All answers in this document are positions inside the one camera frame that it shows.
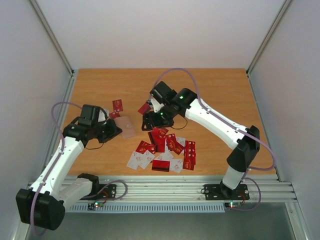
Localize white card centre pile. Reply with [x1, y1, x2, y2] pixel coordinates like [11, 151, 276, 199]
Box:
[154, 151, 174, 161]

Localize red VIP card left pile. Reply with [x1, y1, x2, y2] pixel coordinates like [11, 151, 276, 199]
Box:
[135, 140, 156, 154]

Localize red VIP card top pile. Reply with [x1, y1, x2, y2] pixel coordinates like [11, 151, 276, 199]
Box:
[151, 127, 169, 138]

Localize dark red magstripe card centre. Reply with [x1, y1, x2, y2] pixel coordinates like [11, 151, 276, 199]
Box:
[147, 131, 165, 153]

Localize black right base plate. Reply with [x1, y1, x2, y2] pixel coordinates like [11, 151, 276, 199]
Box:
[200, 184, 250, 201]

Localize aluminium front rail frame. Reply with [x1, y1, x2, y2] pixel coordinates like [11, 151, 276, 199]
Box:
[23, 174, 298, 203]

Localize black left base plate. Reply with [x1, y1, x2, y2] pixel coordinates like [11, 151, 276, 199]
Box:
[80, 184, 117, 201]

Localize grey slotted cable duct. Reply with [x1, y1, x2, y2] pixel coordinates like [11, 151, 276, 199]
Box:
[66, 202, 225, 214]

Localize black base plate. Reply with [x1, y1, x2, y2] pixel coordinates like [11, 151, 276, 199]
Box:
[200, 184, 250, 201]
[80, 184, 117, 201]

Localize pink leather card holder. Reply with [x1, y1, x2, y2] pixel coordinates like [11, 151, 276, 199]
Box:
[114, 116, 137, 139]

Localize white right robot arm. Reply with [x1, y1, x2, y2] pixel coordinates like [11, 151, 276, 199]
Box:
[141, 81, 260, 199]

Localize red vip card pile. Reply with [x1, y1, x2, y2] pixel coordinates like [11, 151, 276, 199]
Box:
[151, 127, 169, 138]
[135, 140, 156, 154]

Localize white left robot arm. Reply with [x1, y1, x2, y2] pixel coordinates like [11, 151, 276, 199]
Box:
[15, 104, 122, 231]

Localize red card below far left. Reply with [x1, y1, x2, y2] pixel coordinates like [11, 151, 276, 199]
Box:
[109, 111, 121, 119]

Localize dark red card top centre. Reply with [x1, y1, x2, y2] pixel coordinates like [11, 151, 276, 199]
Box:
[138, 102, 151, 115]

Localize red card stack right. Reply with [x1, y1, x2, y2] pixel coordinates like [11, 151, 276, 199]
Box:
[182, 140, 196, 171]

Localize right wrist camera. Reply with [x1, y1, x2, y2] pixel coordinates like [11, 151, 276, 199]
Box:
[146, 98, 164, 113]

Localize red VIP card centre right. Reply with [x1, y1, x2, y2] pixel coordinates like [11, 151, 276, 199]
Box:
[165, 133, 184, 155]

